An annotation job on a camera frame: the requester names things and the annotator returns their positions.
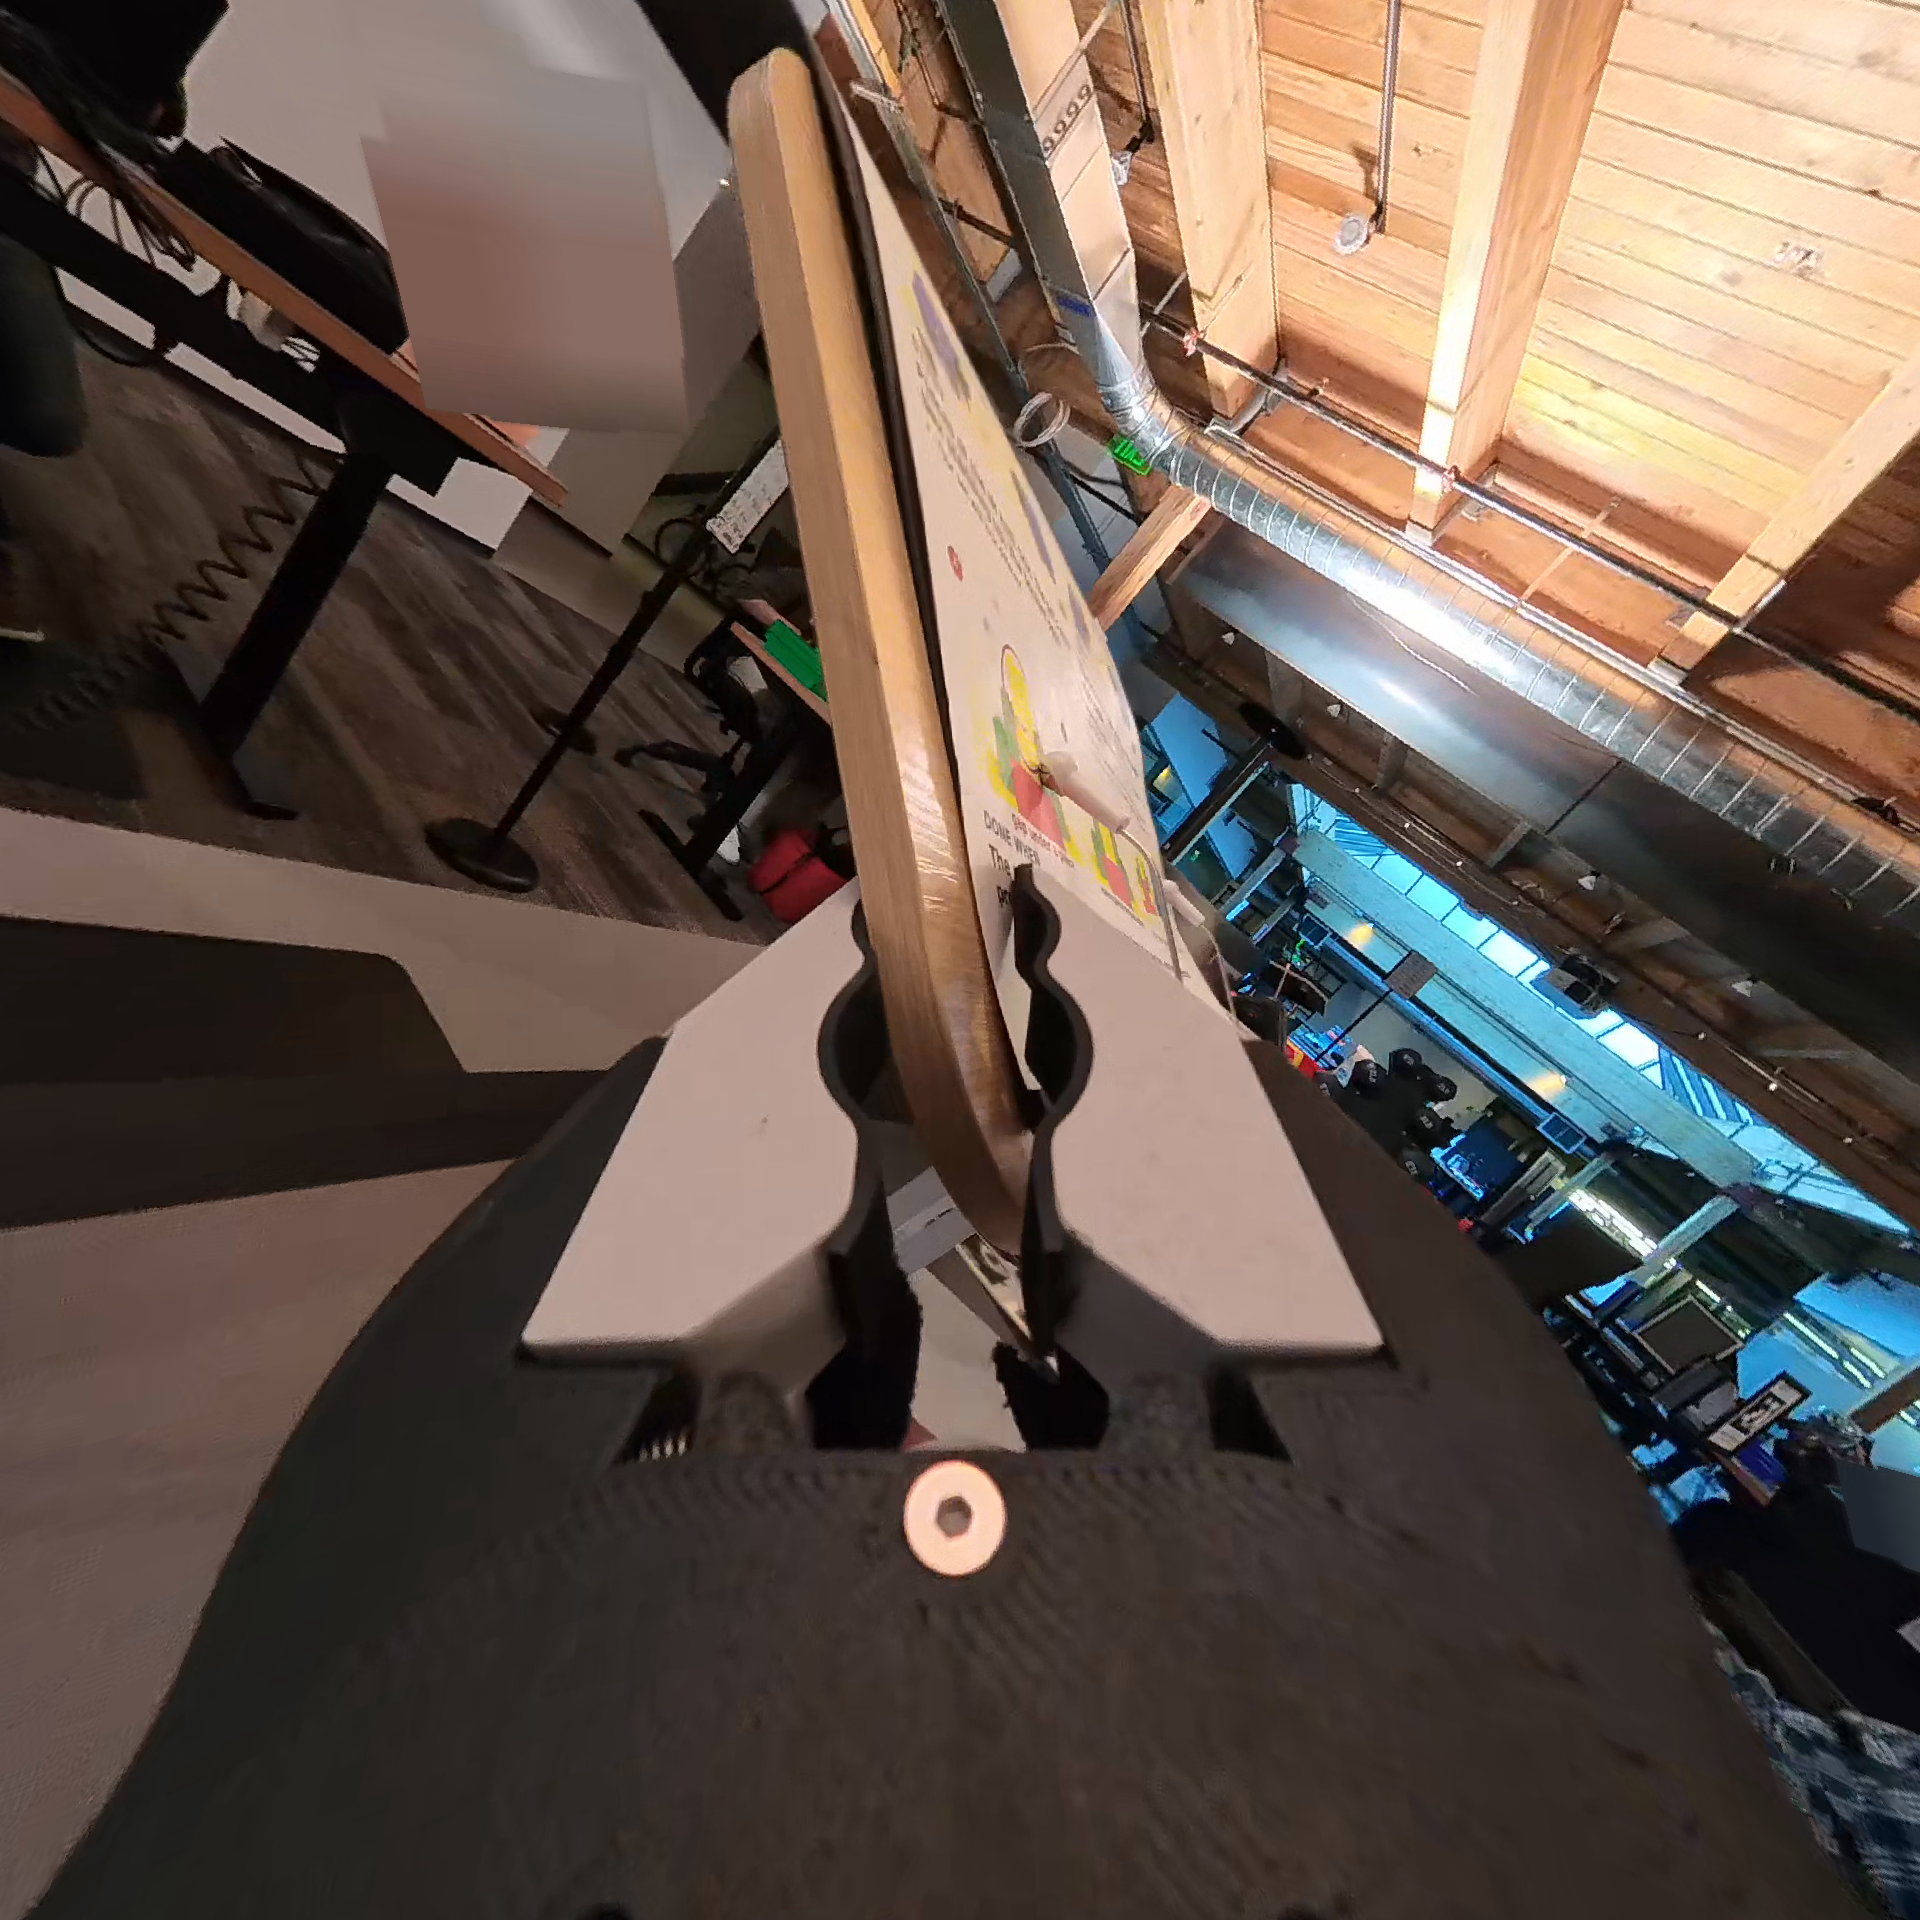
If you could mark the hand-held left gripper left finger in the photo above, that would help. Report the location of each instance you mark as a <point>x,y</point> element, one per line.
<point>707,1200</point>

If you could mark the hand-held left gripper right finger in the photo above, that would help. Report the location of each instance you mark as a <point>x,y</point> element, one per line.
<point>1202,1200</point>

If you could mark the red bag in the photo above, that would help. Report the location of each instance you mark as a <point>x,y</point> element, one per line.
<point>805,872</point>

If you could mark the black office chair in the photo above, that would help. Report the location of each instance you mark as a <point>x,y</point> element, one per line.
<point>733,720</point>

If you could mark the wooden desk with green bin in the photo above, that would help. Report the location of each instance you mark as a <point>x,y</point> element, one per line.
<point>781,662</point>

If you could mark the green plastic bin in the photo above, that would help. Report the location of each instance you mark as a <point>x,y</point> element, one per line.
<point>794,662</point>

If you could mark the printed task instruction sheet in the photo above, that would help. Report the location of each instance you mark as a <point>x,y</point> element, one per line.
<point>1035,662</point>

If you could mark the wooden desk with black legs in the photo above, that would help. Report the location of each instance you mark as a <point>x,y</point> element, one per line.
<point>287,646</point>

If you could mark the white printed sign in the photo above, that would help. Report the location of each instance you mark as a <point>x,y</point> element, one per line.
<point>747,496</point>

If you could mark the green exit sign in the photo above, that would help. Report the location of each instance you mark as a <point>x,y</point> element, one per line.
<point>1128,454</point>

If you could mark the black bag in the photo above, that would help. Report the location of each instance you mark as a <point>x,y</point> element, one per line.
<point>303,242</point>

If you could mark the black stanchion post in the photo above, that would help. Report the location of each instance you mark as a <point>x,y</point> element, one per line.
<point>486,857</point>

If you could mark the grey rectangular air duct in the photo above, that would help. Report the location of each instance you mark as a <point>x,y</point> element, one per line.
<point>1425,782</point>

